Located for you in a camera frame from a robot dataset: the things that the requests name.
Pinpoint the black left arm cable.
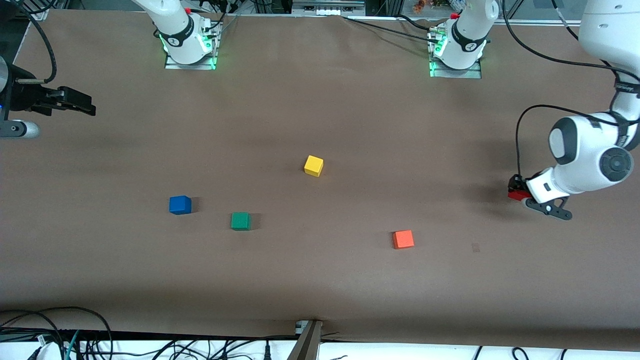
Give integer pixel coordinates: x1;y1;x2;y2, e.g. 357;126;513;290
502;0;640;179

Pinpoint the metal support beam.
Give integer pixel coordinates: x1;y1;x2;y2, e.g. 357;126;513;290
287;320;324;360

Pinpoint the orange cube block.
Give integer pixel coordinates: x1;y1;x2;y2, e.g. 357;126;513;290
392;229;416;250

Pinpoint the teal cable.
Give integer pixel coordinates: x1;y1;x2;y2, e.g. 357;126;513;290
62;329;81;360

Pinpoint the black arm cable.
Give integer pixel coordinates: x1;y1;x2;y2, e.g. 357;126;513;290
502;0;640;179
14;0;59;84

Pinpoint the black looping floor cable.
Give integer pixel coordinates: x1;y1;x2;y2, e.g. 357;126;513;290
0;305;114;360

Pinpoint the aluminium frame rail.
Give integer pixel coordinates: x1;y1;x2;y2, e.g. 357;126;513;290
492;19;582;26

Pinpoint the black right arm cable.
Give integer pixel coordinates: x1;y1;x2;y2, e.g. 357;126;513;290
14;0;59;84

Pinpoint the long black base cable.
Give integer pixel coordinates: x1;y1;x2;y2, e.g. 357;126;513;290
342;16;434;41

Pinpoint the blue cube block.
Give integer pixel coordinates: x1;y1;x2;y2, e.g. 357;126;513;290
168;195;193;216

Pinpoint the short black base cable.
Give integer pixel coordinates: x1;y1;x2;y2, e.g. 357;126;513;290
397;13;435;32

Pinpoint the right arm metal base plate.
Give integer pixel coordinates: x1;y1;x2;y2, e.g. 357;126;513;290
164;19;222;71

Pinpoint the yellow cube block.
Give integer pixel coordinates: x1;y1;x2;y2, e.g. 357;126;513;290
303;155;324;178

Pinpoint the silver network switch box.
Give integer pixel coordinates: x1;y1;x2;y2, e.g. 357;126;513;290
292;0;366;16

